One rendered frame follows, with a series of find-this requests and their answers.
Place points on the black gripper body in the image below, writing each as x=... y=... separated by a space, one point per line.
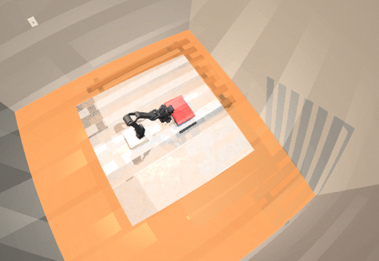
x=169 y=110

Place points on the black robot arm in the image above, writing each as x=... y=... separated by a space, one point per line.
x=138 y=128

